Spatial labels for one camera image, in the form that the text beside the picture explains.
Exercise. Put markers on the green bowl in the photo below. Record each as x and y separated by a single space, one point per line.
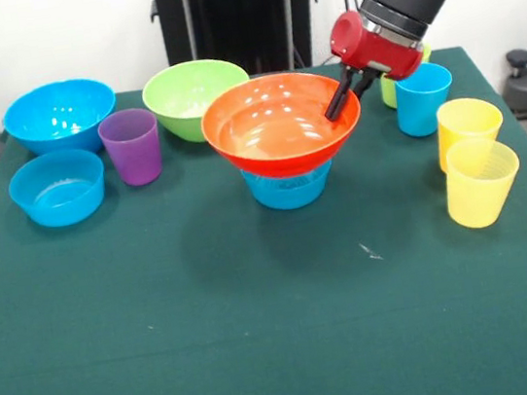
181 101

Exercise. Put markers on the purple cup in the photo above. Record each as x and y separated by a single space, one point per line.
132 152

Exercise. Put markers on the large blue bowl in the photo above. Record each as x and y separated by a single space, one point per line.
60 113

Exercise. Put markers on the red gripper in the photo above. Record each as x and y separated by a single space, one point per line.
371 52

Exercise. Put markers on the small blue bowl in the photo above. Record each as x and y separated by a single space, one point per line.
57 197
287 194

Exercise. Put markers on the yellow cup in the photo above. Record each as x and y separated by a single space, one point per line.
481 191
469 122

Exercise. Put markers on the dark green tablecloth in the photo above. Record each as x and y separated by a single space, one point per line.
280 313

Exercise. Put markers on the orange bowl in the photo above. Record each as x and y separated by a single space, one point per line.
273 127

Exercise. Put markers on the green cup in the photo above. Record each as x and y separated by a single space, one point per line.
387 94

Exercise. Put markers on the blue cup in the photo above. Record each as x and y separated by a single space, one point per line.
425 106

